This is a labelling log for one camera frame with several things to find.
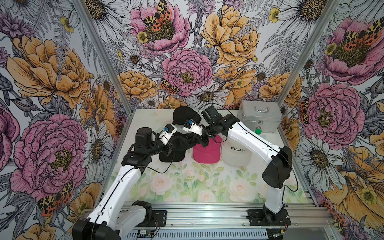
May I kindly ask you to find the white Colorado cap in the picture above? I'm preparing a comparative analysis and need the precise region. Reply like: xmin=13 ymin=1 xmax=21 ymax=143
xmin=221 ymin=139 xmax=252 ymax=167

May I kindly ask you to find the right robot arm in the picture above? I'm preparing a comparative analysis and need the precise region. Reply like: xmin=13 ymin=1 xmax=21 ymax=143
xmin=202 ymin=106 xmax=293 ymax=215

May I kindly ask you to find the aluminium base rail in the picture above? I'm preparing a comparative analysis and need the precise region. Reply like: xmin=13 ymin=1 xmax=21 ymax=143
xmin=76 ymin=202 xmax=343 ymax=240

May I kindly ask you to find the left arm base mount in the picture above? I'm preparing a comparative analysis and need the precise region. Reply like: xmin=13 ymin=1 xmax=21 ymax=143
xmin=131 ymin=201 xmax=168 ymax=227

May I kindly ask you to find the floral table mat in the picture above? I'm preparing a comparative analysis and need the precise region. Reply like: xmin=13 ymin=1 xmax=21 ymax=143
xmin=103 ymin=149 xmax=310 ymax=204

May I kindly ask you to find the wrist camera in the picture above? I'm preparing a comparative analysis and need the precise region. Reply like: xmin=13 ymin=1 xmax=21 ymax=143
xmin=159 ymin=124 xmax=177 ymax=146
xmin=183 ymin=120 xmax=204 ymax=136

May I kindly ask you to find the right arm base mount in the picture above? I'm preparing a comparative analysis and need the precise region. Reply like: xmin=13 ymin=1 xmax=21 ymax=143
xmin=246 ymin=206 xmax=292 ymax=227

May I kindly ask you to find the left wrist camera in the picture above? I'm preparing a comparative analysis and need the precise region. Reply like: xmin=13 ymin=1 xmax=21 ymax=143
xmin=159 ymin=124 xmax=177 ymax=146

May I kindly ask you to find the silver first aid case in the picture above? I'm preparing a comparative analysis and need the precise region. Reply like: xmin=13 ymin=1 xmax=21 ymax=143
xmin=237 ymin=101 xmax=283 ymax=133

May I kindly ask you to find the pink cap back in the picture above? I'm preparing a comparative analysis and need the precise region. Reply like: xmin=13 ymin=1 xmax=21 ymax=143
xmin=193 ymin=135 xmax=223 ymax=164

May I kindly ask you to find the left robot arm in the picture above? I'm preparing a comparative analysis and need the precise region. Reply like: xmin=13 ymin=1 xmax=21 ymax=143
xmin=72 ymin=124 xmax=177 ymax=240

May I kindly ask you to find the black cap with white logo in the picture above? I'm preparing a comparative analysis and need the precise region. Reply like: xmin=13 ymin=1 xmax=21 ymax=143
xmin=159 ymin=150 xmax=186 ymax=163

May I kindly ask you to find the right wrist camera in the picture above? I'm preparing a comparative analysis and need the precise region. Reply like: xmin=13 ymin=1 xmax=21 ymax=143
xmin=183 ymin=120 xmax=204 ymax=136

